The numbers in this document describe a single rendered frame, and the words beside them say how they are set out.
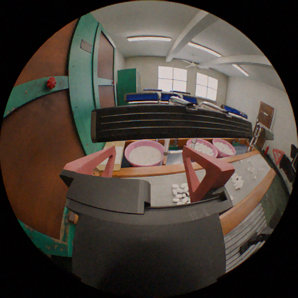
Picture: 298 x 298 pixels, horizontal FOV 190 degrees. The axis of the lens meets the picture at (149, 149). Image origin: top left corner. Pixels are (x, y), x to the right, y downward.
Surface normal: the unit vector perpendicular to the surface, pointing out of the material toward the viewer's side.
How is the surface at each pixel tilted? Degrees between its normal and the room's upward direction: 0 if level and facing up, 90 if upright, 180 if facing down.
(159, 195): 0
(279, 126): 90
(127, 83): 90
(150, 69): 90
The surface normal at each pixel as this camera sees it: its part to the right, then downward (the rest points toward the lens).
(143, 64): 0.00, 0.60
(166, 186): 0.00, -0.81
